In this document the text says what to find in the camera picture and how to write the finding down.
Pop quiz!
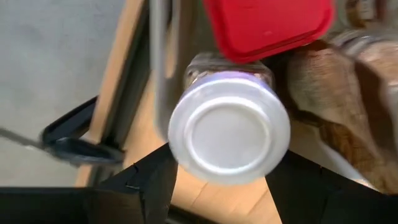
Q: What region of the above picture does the white plastic bin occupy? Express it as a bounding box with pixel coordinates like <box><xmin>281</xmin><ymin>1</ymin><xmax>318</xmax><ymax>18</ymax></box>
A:
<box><xmin>149</xmin><ymin>0</ymin><xmax>379</xmax><ymax>190</ymax></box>

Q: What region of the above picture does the black aluminium table frame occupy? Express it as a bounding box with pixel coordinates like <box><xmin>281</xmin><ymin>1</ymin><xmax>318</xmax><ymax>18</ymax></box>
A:
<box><xmin>102</xmin><ymin>0</ymin><xmax>153</xmax><ymax>150</ymax></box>

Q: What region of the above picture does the white-capped spice jar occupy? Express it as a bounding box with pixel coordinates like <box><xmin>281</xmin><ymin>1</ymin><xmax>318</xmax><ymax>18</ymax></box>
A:
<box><xmin>167</xmin><ymin>52</ymin><xmax>292</xmax><ymax>186</ymax></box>

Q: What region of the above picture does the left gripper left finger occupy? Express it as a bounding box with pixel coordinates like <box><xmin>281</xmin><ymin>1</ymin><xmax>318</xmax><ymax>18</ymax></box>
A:
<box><xmin>0</xmin><ymin>142</ymin><xmax>180</xmax><ymax>224</ymax></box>

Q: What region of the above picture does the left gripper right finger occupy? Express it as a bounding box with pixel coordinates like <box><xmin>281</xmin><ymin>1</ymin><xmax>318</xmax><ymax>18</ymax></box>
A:
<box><xmin>266</xmin><ymin>150</ymin><xmax>398</xmax><ymax>224</ymax></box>

